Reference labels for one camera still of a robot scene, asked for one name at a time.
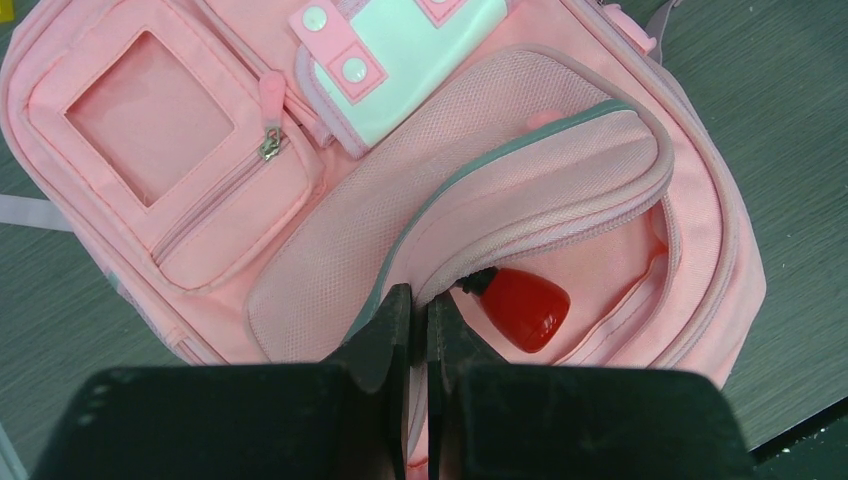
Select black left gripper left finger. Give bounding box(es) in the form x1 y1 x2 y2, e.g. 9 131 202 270
326 284 412 479

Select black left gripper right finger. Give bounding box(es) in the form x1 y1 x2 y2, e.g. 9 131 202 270
426 292 506 479

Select pink student backpack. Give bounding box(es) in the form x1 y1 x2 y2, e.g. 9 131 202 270
1 1 766 479

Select small yellow brick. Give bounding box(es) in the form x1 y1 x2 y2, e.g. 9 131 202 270
0 0 15 24

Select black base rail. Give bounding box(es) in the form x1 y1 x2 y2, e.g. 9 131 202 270
752 398 847 480

